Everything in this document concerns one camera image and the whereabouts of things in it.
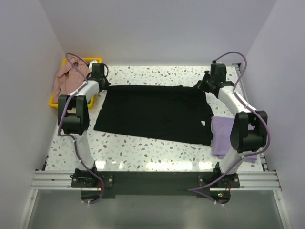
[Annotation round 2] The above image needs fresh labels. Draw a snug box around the black t shirt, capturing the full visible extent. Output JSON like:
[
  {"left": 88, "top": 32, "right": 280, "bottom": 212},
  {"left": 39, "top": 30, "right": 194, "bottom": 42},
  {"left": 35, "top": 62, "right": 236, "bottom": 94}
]
[{"left": 93, "top": 85, "right": 213, "bottom": 146}]

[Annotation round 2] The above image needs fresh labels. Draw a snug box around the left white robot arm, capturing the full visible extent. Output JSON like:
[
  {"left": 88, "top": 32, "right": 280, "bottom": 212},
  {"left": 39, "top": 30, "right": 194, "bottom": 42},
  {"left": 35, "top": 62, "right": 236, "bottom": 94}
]
[{"left": 58, "top": 63, "right": 110, "bottom": 187}]

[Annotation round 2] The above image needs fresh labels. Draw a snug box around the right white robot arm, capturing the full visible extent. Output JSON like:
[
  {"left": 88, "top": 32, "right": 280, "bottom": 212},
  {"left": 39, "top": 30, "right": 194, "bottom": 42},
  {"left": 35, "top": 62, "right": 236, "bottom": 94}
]
[{"left": 198, "top": 60, "right": 270, "bottom": 187}]

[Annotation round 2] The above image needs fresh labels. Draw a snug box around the pink t shirt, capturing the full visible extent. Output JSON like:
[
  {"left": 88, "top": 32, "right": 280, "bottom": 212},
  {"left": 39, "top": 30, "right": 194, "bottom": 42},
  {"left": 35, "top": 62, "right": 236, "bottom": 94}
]
[{"left": 53, "top": 57, "right": 89, "bottom": 103}]

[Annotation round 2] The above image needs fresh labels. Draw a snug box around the yellow plastic bin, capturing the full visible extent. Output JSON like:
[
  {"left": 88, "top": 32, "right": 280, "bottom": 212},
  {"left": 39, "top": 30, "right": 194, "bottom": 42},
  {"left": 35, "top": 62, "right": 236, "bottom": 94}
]
[{"left": 49, "top": 57, "right": 102, "bottom": 110}]

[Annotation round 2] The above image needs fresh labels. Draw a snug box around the folded purple t shirt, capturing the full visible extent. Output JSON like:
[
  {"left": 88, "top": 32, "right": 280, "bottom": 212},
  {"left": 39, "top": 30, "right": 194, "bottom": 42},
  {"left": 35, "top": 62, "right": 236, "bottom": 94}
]
[{"left": 210, "top": 116, "right": 258, "bottom": 164}]

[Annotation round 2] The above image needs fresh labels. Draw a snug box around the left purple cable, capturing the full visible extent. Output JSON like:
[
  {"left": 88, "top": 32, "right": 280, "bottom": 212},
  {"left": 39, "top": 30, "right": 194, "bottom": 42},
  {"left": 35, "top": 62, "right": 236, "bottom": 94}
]
[{"left": 57, "top": 52, "right": 105, "bottom": 205}]

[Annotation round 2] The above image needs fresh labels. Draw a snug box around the purple cable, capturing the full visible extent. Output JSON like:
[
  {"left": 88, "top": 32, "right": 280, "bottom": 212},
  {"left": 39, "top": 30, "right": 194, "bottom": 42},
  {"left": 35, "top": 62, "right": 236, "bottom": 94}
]
[
  {"left": 57, "top": 52, "right": 105, "bottom": 205},
  {"left": 188, "top": 51, "right": 271, "bottom": 198}
]

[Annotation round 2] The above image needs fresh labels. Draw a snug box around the aluminium right side rail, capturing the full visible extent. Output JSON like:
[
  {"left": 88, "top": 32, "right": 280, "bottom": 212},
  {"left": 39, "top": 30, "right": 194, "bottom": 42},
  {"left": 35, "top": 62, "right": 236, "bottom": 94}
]
[{"left": 242, "top": 62, "right": 277, "bottom": 169}]

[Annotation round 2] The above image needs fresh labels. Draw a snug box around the aluminium rail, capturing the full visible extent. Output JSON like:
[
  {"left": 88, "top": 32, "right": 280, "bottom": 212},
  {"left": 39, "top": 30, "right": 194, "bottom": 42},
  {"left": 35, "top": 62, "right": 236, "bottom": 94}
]
[
  {"left": 30, "top": 171, "right": 281, "bottom": 191},
  {"left": 242, "top": 62, "right": 277, "bottom": 169}
]

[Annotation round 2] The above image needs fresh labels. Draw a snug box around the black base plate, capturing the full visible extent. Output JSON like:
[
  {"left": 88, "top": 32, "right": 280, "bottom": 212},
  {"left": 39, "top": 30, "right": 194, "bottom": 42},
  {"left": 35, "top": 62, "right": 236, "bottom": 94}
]
[{"left": 70, "top": 169, "right": 240, "bottom": 203}]

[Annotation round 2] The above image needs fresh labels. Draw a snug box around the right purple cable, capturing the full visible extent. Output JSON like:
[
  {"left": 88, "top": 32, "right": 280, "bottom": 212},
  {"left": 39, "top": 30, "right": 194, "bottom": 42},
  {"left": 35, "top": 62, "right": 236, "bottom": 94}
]
[{"left": 188, "top": 51, "right": 271, "bottom": 198}]

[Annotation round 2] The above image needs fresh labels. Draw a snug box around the aluminium front rail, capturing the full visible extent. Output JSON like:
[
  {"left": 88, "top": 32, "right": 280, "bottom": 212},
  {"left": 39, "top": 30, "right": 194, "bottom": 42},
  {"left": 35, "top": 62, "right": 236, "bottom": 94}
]
[{"left": 30, "top": 171, "right": 281, "bottom": 191}]

